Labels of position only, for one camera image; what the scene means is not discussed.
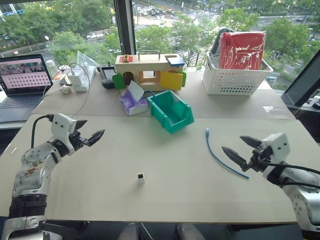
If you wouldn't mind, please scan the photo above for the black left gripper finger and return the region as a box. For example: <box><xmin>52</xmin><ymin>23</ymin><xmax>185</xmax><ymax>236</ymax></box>
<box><xmin>87</xmin><ymin>129</ymin><xmax>106</xmax><ymax>147</ymax></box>
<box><xmin>74</xmin><ymin>119</ymin><xmax>88</xmax><ymax>131</ymax></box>

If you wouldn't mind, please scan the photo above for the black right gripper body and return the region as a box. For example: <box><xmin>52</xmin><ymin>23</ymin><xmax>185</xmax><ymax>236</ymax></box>
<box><xmin>246</xmin><ymin>145</ymin><xmax>274</xmax><ymax>173</ymax></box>

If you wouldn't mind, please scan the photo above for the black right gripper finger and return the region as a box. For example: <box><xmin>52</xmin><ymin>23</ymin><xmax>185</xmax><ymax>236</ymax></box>
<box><xmin>221</xmin><ymin>146</ymin><xmax>249</xmax><ymax>173</ymax></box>
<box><xmin>239</xmin><ymin>135</ymin><xmax>263</xmax><ymax>150</ymax></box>

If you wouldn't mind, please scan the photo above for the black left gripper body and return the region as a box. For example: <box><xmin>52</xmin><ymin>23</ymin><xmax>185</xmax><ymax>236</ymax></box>
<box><xmin>68</xmin><ymin>129</ymin><xmax>91</xmax><ymax>151</ymax></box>

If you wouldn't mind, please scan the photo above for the blue Ethernet cable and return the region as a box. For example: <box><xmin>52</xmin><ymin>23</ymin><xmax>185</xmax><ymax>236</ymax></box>
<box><xmin>204</xmin><ymin>127</ymin><xmax>251</xmax><ymax>180</ymax></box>

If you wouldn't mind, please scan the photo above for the small round white object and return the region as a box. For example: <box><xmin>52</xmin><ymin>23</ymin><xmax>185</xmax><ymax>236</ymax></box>
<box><xmin>59</xmin><ymin>84</ymin><xmax>73</xmax><ymax>95</ymax></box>

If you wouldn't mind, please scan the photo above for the white power strip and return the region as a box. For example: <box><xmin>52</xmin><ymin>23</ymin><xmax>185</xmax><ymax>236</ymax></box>
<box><xmin>71</xmin><ymin>65</ymin><xmax>97</xmax><ymax>93</ymax></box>

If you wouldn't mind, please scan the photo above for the white charger adapter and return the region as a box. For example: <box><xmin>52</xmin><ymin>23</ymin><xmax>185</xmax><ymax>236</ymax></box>
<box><xmin>67</xmin><ymin>73</ymin><xmax>82</xmax><ymax>87</ymax></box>

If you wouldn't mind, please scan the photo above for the purple white tissue pack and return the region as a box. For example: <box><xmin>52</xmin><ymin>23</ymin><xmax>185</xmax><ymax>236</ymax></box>
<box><xmin>119</xmin><ymin>80</ymin><xmax>150</xmax><ymax>117</ymax></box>

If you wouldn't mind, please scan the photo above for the orange pink flat packet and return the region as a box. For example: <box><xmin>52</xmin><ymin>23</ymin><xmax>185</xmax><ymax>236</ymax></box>
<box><xmin>53</xmin><ymin>65</ymin><xmax>72</xmax><ymax>86</ymax></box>

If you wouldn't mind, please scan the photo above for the black handheld controller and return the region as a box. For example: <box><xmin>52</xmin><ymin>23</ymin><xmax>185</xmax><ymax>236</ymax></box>
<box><xmin>99</xmin><ymin>61</ymin><xmax>117</xmax><ymax>90</ymax></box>

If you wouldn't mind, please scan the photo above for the white perforated plastic basket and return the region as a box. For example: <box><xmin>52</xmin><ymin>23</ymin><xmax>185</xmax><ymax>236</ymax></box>
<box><xmin>202</xmin><ymin>50</ymin><xmax>275</xmax><ymax>97</ymax></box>

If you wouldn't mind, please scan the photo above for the clear plastic triangular sheet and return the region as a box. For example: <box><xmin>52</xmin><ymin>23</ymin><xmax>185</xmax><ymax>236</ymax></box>
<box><xmin>75</xmin><ymin>50</ymin><xmax>100</xmax><ymax>74</ymax></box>

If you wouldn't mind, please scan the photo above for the white translucent bottle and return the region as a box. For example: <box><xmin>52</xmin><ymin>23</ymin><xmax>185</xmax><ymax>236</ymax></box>
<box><xmin>45</xmin><ymin>59</ymin><xmax>58</xmax><ymax>79</ymax></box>

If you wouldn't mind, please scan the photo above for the green plastic storage bin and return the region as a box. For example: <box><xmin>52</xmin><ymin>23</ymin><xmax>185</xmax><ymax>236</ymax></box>
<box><xmin>146</xmin><ymin>89</ymin><xmax>196</xmax><ymax>135</ymax></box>

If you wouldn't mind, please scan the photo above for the dark grey laptop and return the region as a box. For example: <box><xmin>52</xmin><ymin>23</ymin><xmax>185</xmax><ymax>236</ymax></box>
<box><xmin>0</xmin><ymin>53</ymin><xmax>54</xmax><ymax>124</ymax></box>

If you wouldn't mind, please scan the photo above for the black monitor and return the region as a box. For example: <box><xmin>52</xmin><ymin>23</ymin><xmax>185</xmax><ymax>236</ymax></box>
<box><xmin>280</xmin><ymin>50</ymin><xmax>320</xmax><ymax>109</ymax></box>

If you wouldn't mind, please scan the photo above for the wooden lock box with doors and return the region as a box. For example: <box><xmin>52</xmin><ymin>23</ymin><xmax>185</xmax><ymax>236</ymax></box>
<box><xmin>112</xmin><ymin>49</ymin><xmax>188</xmax><ymax>92</ymax></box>

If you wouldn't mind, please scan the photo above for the grey rounded foot shape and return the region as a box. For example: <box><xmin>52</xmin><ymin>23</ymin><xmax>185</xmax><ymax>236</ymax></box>
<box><xmin>117</xmin><ymin>222</ymin><xmax>141</xmax><ymax>240</ymax></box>
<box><xmin>174</xmin><ymin>222</ymin><xmax>206</xmax><ymax>240</ymax></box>

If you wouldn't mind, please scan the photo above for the red package in clear wrap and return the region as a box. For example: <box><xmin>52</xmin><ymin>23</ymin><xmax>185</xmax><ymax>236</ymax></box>
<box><xmin>218</xmin><ymin>30</ymin><xmax>267</xmax><ymax>71</ymax></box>

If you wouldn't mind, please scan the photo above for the black bag behind red package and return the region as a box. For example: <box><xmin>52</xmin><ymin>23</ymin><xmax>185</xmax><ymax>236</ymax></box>
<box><xmin>209</xmin><ymin>28</ymin><xmax>226</xmax><ymax>57</ymax></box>

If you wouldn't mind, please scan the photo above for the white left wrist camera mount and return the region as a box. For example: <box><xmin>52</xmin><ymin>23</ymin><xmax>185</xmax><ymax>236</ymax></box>
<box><xmin>50</xmin><ymin>112</ymin><xmax>77</xmax><ymax>157</ymax></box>

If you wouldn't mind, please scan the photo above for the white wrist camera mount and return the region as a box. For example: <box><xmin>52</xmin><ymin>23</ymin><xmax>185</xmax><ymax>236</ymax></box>
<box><xmin>50</xmin><ymin>112</ymin><xmax>77</xmax><ymax>157</ymax></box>
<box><xmin>260</xmin><ymin>132</ymin><xmax>291</xmax><ymax>176</ymax></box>

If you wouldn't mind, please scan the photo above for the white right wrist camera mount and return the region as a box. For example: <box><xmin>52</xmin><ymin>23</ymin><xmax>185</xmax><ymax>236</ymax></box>
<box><xmin>260</xmin><ymin>132</ymin><xmax>291</xmax><ymax>176</ymax></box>

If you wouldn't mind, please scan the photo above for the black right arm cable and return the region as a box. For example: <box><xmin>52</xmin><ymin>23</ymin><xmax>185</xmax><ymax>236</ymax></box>
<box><xmin>257</xmin><ymin>154</ymin><xmax>320</xmax><ymax>191</ymax></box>

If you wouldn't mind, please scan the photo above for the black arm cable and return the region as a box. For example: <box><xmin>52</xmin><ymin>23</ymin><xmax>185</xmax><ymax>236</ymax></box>
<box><xmin>257</xmin><ymin>154</ymin><xmax>320</xmax><ymax>191</ymax></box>
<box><xmin>30</xmin><ymin>114</ymin><xmax>55</xmax><ymax>149</ymax></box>

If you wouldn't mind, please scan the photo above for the long white charger cable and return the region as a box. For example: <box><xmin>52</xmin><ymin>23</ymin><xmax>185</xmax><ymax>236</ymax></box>
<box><xmin>68</xmin><ymin>62</ymin><xmax>92</xmax><ymax>119</ymax></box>

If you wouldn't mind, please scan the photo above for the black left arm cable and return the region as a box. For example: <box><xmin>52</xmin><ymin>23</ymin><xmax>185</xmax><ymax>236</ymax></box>
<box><xmin>30</xmin><ymin>114</ymin><xmax>55</xmax><ymax>149</ymax></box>

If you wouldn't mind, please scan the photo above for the white laptop cable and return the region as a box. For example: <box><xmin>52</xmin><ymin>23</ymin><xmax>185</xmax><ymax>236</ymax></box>
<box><xmin>42</xmin><ymin>84</ymin><xmax>54</xmax><ymax>99</ymax></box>

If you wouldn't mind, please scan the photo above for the thin white cord under table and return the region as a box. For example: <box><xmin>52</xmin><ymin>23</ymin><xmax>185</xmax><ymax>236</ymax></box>
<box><xmin>140</xmin><ymin>221</ymin><xmax>153</xmax><ymax>240</ymax></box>

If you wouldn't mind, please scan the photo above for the dark window frame pillar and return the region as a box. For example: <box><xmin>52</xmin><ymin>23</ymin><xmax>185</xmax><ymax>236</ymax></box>
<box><xmin>112</xmin><ymin>0</ymin><xmax>137</xmax><ymax>60</ymax></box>

